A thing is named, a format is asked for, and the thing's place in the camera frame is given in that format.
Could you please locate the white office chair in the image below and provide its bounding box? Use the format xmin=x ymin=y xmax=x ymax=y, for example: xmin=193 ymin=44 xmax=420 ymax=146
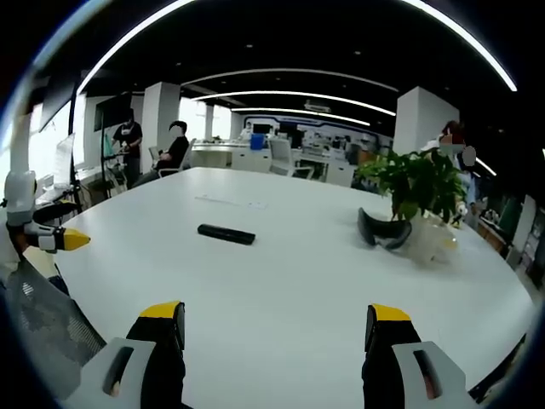
xmin=267 ymin=138 xmax=315 ymax=180
xmin=148 ymin=137 xmax=198 ymax=179

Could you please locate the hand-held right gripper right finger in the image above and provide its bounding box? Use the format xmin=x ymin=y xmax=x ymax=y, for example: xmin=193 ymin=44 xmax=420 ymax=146
xmin=361 ymin=303 xmax=480 ymax=409

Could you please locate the black headset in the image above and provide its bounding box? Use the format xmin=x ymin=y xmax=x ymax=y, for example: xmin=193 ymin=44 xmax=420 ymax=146
xmin=356 ymin=206 xmax=413 ymax=251

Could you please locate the grey mesh office chair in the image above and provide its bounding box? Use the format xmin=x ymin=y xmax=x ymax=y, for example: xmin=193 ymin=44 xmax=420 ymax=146
xmin=0 ymin=255 xmax=107 ymax=401

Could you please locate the green potted plant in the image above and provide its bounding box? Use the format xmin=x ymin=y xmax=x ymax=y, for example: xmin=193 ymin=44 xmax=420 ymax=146
xmin=353 ymin=148 xmax=469 ymax=225

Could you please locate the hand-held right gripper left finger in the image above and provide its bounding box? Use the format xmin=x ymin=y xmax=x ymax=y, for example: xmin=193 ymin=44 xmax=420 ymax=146
xmin=63 ymin=300 xmax=187 ymax=409

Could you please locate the black remote control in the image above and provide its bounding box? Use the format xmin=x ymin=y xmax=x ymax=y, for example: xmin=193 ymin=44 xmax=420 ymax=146
xmin=197 ymin=223 xmax=257 ymax=246

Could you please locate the white vase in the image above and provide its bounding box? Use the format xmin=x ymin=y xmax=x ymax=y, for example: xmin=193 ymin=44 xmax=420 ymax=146
xmin=404 ymin=215 xmax=462 ymax=268

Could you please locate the black tripod stand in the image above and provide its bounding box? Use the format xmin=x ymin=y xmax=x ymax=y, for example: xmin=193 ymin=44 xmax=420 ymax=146
xmin=33 ymin=80 xmax=93 ymax=227

